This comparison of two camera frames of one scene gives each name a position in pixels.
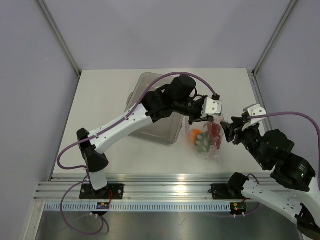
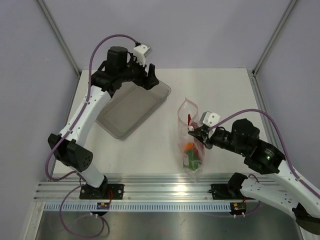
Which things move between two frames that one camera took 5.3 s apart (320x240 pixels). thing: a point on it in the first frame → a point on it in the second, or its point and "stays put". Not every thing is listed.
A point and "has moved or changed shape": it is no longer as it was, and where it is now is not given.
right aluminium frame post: (288, 10) stays put
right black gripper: (229, 130) → (202, 134)
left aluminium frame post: (59, 35) stays put
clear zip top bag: (206, 138) has moved or changed shape
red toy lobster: (214, 130) has moved or changed shape
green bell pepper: (202, 142) → (190, 160)
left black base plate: (112, 191) stays put
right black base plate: (220, 191) stays put
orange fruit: (191, 136) → (189, 146)
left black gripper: (208, 118) → (151, 79)
